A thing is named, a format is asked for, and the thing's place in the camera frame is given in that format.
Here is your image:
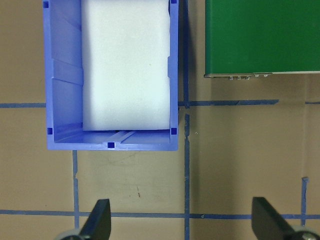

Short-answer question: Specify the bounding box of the white foam bin liner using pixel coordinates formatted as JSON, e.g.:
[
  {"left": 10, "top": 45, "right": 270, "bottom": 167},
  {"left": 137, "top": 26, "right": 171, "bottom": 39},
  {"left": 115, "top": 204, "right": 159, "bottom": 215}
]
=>
[{"left": 81, "top": 0, "right": 171, "bottom": 132}]

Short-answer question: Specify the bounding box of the green belt conveyor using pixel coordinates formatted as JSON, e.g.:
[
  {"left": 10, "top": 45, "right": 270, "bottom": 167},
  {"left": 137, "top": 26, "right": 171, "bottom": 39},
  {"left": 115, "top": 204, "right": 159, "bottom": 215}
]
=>
[{"left": 203, "top": 0, "right": 320, "bottom": 81}]

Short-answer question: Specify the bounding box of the blue plastic storage bin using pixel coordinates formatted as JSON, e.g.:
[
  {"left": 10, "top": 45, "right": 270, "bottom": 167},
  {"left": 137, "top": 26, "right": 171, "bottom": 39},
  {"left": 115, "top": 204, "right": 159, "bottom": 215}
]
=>
[{"left": 41, "top": 0, "right": 180, "bottom": 152}]

